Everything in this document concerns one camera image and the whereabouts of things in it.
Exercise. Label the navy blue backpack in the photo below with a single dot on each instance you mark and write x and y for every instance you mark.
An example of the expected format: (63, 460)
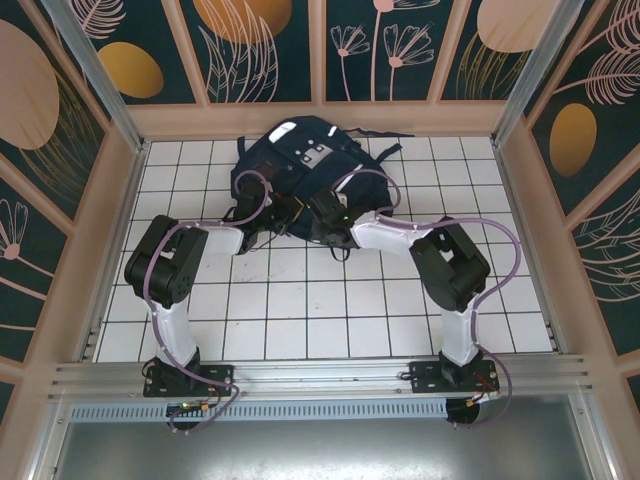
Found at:
(300, 175)

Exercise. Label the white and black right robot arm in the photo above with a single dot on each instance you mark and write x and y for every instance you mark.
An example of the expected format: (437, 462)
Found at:
(385, 237)

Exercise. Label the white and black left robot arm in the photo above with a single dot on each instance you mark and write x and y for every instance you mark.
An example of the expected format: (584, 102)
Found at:
(175, 330)

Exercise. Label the small green circuit board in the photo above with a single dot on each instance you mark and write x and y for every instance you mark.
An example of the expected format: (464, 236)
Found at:
(187, 407)

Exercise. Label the grey metal sheet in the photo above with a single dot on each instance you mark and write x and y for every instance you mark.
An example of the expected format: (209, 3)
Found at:
(320, 450)

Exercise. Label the aluminium mounting rail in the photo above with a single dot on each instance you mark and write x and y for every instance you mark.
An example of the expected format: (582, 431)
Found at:
(320, 372)

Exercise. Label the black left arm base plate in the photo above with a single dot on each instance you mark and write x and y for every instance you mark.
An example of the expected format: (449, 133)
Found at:
(220, 375)

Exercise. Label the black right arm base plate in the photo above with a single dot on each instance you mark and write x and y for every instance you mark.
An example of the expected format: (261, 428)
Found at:
(425, 380)

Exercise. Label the aluminium corner post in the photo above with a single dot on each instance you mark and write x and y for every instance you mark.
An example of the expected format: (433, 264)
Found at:
(540, 70)
(100, 85)

